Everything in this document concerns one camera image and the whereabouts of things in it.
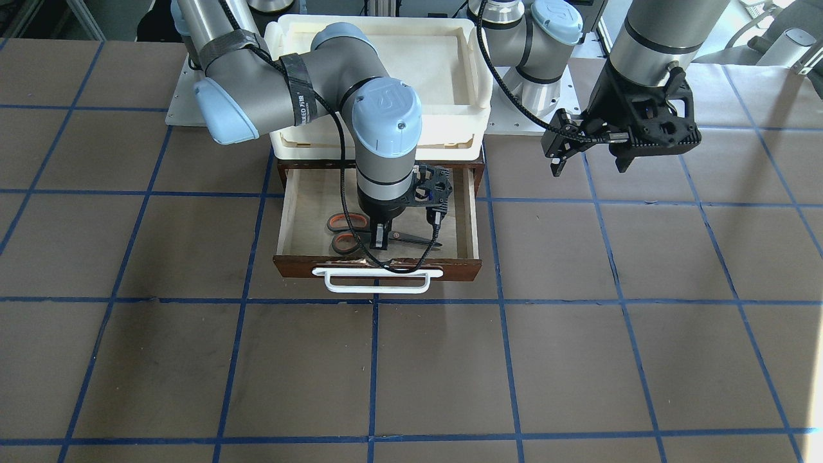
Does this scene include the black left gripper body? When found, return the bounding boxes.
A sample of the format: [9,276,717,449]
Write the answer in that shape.
[541,64,701,159]

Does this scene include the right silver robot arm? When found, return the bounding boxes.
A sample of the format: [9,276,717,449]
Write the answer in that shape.
[170,1,423,250]

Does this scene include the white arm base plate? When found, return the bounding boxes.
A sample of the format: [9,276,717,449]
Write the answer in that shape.
[165,55,206,128]
[485,67,580,136]

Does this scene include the grey orange handled scissors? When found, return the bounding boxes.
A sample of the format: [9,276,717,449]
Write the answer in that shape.
[327,213,430,255]

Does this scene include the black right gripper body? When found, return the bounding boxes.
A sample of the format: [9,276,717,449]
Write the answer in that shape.
[357,164,453,224]

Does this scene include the white plastic tray with handles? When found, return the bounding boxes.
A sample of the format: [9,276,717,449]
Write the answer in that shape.
[264,14,494,163]

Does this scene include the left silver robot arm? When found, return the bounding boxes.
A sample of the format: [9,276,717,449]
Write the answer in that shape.
[466,1,728,177]

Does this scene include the dark brown wooden cabinet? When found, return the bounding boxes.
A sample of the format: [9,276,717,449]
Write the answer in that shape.
[276,141,420,188]

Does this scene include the wooden drawer with white handle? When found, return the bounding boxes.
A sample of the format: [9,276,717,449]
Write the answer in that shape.
[273,162,484,294]

